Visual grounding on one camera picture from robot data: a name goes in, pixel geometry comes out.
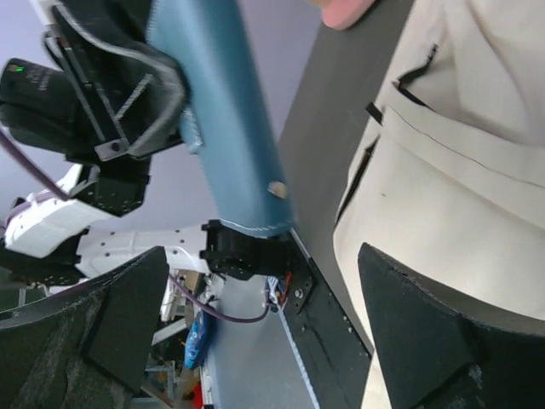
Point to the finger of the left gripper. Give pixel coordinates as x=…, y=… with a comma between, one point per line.
x=132, y=93

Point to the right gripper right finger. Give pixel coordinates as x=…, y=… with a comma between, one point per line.
x=441, y=348

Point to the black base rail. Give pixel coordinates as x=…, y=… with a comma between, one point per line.
x=335, y=361

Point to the blue wallet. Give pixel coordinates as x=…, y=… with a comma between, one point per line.
x=225, y=122

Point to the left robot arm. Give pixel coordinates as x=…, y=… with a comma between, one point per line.
x=49, y=238

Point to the pink cream plate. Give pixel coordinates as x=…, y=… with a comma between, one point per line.
x=342, y=14

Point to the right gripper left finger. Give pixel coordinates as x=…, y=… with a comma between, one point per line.
x=85, y=347

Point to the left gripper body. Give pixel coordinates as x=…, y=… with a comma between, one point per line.
x=40, y=108

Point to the cream canvas backpack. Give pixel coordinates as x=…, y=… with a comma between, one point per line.
x=448, y=177

